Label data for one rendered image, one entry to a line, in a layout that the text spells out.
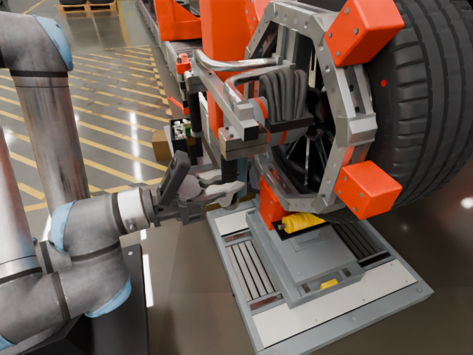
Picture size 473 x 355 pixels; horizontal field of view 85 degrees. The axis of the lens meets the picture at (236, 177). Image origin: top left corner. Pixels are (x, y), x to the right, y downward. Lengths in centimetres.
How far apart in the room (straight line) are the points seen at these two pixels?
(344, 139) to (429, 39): 23
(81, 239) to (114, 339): 53
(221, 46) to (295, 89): 63
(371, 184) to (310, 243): 72
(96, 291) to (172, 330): 76
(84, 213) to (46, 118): 32
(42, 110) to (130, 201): 36
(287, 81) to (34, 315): 58
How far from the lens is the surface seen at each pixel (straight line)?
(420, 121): 58
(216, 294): 133
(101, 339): 104
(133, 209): 54
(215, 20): 107
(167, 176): 53
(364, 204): 54
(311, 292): 119
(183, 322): 131
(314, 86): 79
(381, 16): 52
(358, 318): 131
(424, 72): 59
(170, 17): 301
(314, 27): 59
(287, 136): 72
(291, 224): 89
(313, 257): 120
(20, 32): 79
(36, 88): 79
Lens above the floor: 121
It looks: 41 degrees down
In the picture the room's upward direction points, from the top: straight up
